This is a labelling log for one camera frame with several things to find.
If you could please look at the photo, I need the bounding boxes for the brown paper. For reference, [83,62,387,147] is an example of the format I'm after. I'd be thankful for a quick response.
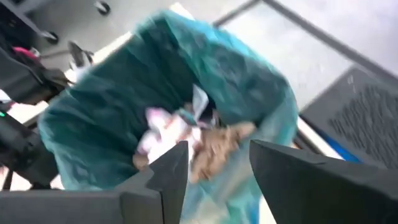
[189,121,257,183]

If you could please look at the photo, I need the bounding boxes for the dark grey perforated panel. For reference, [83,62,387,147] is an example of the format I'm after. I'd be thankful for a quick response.
[300,65,398,170]

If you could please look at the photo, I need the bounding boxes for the pink white blue wad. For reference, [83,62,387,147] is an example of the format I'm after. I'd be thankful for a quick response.
[136,83,218,163]

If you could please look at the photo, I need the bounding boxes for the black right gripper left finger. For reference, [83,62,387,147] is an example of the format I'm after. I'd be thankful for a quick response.
[0,140,190,224]

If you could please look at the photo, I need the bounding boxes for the blue plastic bin liner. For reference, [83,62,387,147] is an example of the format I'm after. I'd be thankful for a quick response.
[37,9,299,224]

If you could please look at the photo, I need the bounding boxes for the black office chair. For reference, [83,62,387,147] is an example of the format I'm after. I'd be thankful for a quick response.
[0,0,111,105]

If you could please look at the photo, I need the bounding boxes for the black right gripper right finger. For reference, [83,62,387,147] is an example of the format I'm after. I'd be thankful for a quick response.
[249,139,398,224]

